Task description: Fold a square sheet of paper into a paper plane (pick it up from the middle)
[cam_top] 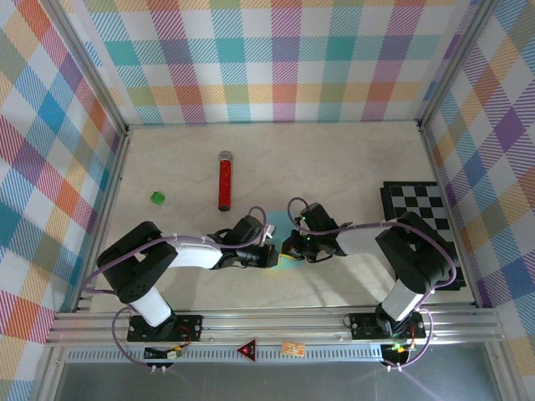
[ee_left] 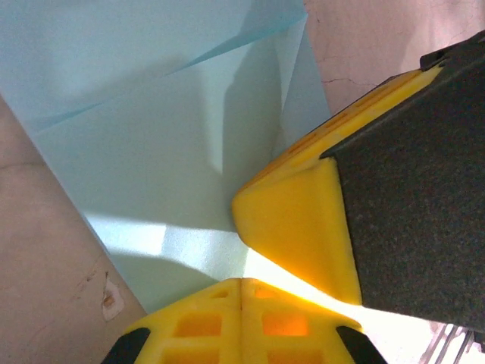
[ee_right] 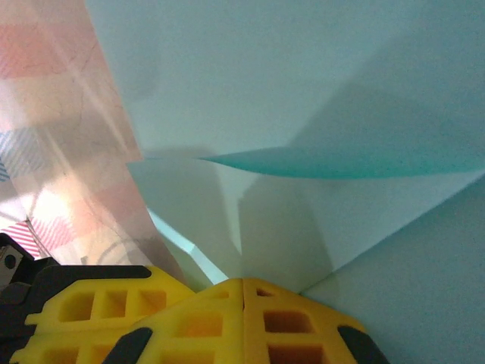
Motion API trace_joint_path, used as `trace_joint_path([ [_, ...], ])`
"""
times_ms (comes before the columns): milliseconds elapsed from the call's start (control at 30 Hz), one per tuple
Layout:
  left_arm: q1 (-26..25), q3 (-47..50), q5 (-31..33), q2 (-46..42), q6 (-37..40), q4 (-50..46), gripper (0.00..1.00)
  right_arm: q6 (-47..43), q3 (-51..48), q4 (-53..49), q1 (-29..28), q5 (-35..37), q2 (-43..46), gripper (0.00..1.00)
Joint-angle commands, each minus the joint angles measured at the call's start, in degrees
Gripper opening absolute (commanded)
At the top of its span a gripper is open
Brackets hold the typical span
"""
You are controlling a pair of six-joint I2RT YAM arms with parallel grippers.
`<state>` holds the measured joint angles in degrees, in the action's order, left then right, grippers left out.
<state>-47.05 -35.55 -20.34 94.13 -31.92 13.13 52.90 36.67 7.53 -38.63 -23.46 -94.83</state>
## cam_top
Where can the black white chessboard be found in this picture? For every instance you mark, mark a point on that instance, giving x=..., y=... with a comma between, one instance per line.
x=418, y=196

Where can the small green cube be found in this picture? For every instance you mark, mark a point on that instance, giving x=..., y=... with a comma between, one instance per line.
x=157, y=198

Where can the light blue paper sheet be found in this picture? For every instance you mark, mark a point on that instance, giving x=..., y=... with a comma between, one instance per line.
x=279, y=221

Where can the aluminium front rail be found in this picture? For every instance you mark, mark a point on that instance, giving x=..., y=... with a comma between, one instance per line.
x=271, y=321

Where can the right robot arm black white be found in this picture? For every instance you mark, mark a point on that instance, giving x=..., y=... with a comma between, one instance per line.
x=414, y=259

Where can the orange label sticker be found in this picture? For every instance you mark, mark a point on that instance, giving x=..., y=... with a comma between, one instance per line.
x=292, y=348

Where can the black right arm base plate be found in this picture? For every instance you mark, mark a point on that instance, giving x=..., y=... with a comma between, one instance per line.
x=363, y=326

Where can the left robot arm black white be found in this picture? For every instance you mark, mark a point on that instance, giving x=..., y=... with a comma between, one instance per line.
x=138, y=267

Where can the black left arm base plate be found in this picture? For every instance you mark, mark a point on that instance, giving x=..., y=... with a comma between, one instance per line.
x=188, y=328

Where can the aluminium frame post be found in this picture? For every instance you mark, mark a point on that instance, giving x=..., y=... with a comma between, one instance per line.
x=90, y=62
x=454, y=62

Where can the red glitter tube silver cap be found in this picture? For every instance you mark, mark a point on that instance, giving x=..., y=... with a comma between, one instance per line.
x=225, y=184

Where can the small controller board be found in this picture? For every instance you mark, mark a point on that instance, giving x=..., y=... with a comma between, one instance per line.
x=156, y=353
x=395, y=353

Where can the aluminium side rail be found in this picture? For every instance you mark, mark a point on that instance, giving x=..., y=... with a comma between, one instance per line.
x=434, y=167
x=109, y=188

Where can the red triangle warning sticker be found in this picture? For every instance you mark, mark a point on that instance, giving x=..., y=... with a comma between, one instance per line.
x=246, y=350

